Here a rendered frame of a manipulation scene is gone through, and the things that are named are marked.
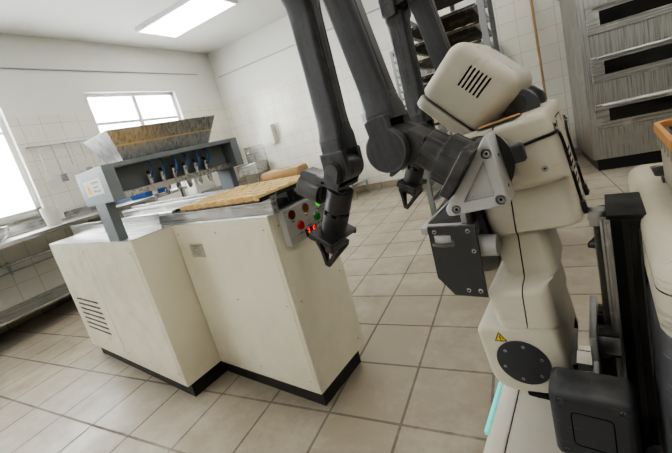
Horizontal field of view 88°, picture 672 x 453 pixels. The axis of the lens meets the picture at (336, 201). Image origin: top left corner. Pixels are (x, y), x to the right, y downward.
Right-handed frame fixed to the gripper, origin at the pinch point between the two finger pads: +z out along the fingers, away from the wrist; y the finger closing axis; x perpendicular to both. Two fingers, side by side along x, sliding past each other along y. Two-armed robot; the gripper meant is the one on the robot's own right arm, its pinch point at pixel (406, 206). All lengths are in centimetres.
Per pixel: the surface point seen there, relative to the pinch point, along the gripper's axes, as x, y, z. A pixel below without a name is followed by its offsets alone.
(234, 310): -59, 23, 68
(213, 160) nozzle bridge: -122, -17, 24
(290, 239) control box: -34.4, 17.4, 20.8
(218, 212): -69, 22, 22
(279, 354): -32, 23, 75
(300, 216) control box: -36.9, 9.2, 15.4
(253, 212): -49, 21, 14
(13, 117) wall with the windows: -458, -16, 76
